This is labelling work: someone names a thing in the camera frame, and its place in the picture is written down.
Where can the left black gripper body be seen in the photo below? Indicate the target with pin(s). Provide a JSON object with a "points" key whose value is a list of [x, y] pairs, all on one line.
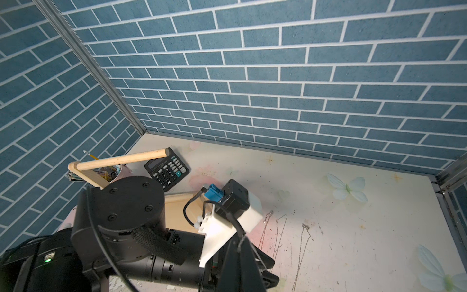
{"points": [[185, 272]]}

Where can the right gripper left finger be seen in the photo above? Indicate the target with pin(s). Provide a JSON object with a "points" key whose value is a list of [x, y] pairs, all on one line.
{"points": [[229, 275]]}

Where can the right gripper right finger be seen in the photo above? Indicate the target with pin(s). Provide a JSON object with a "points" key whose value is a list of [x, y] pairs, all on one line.
{"points": [[250, 276]]}

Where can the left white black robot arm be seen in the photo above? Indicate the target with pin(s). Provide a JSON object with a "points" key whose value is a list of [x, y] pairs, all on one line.
{"points": [[120, 230]]}

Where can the wooden jewelry display stand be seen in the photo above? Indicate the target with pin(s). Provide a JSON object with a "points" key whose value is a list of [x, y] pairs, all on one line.
{"points": [[173, 203]]}

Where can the black calculator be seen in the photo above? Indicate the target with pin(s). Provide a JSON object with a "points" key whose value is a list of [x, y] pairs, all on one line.
{"points": [[168, 171]]}

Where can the pink pen holder cup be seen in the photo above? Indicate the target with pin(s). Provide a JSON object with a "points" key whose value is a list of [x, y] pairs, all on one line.
{"points": [[99, 172]]}

